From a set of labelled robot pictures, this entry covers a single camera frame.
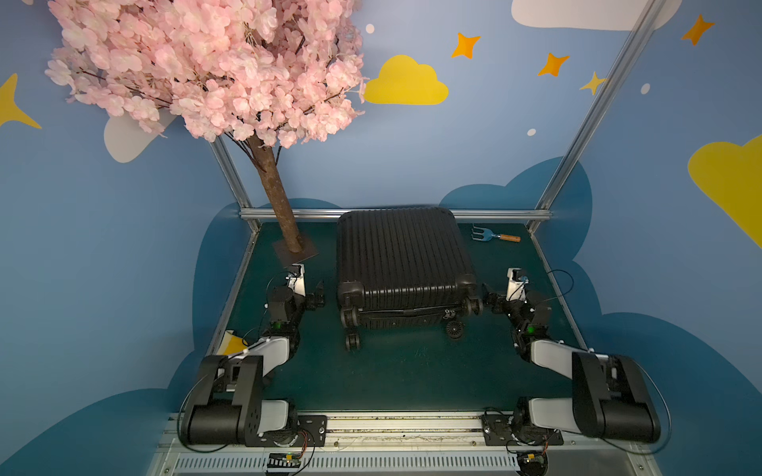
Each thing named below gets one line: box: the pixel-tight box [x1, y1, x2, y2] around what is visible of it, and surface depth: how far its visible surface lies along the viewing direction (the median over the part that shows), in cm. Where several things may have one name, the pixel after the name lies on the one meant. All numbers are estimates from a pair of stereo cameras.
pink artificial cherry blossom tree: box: [44, 0, 367, 267], surface depth 53 cm
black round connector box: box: [517, 450, 549, 476], surface depth 74 cm
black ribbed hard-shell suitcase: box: [336, 207, 484, 352], surface depth 82 cm
